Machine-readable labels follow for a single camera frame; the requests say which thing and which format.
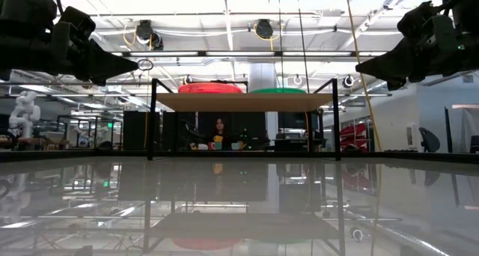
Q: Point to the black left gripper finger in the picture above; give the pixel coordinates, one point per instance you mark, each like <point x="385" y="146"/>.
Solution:
<point x="108" y="65"/>

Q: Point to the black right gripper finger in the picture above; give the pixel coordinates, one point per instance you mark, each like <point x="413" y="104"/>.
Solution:
<point x="393" y="63"/>

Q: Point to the translucent pink plastic plate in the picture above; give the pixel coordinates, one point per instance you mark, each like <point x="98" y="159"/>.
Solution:
<point x="209" y="86"/>

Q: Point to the translucent green plastic plate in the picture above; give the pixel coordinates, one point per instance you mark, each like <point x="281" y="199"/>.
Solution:
<point x="278" y="91"/>

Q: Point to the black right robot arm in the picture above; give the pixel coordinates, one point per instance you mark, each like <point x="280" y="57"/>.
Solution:
<point x="467" y="16"/>

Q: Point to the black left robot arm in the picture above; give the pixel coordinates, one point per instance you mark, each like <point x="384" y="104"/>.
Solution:
<point x="22" y="31"/>

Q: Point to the wooden shelf with black legs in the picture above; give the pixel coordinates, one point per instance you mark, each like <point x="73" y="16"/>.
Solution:
<point x="243" y="102"/>

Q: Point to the long ceiling light bar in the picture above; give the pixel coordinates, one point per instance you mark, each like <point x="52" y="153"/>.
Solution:
<point x="168" y="54"/>

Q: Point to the black cabinet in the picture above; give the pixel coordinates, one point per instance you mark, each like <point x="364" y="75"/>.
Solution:
<point x="134" y="130"/>

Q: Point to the white humanoid robot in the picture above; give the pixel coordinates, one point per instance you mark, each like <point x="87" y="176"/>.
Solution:
<point x="24" y="114"/>

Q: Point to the red background object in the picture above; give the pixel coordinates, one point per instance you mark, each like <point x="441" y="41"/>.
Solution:
<point x="353" y="134"/>

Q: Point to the dark office chair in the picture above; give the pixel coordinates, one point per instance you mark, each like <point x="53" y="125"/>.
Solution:
<point x="429" y="140"/>

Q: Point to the dark computer monitor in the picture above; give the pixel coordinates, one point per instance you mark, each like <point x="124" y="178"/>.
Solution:
<point x="295" y="119"/>

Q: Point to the white cup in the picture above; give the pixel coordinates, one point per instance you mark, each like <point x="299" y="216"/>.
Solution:
<point x="202" y="147"/>

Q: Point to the person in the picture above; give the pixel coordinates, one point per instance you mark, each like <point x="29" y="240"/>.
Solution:
<point x="221" y="128"/>

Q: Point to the red mug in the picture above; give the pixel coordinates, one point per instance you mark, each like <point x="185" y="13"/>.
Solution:
<point x="211" y="146"/>

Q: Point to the white round pillar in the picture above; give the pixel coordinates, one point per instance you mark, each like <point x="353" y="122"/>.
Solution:
<point x="262" y="76"/>

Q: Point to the yellow cup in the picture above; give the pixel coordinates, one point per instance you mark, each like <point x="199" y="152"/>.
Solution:
<point x="218" y="138"/>

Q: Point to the light teal cup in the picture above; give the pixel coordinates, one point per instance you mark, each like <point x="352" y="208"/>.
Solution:
<point x="235" y="146"/>

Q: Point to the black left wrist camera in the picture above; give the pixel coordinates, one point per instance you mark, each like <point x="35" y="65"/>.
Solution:
<point x="76" y="22"/>

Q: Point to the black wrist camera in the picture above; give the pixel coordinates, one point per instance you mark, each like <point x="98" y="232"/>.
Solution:
<point x="415" y="20"/>
<point x="76" y="22"/>

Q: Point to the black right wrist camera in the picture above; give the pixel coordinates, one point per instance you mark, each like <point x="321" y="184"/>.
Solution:
<point x="415" y="20"/>

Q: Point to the black aluminium table frame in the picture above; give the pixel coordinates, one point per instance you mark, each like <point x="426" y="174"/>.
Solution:
<point x="411" y="155"/>

